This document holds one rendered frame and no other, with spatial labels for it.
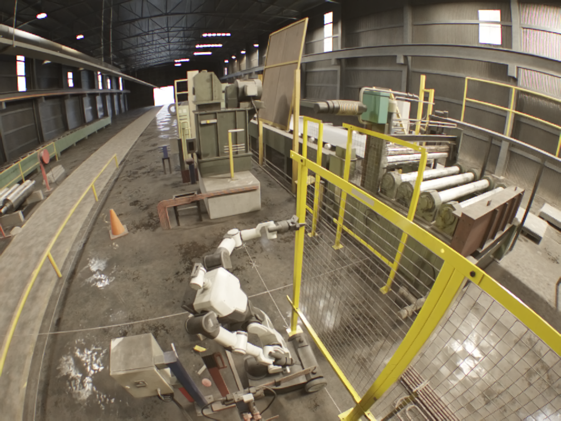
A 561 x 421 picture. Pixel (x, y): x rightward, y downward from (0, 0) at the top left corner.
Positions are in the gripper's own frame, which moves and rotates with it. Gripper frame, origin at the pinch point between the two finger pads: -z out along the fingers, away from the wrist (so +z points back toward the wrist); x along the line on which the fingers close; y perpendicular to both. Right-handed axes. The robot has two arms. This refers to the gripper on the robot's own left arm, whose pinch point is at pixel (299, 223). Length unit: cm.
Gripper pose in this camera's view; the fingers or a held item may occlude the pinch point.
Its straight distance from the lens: 184.7
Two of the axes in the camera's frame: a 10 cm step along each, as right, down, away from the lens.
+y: 0.0, -8.8, -4.7
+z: -9.2, 1.8, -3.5
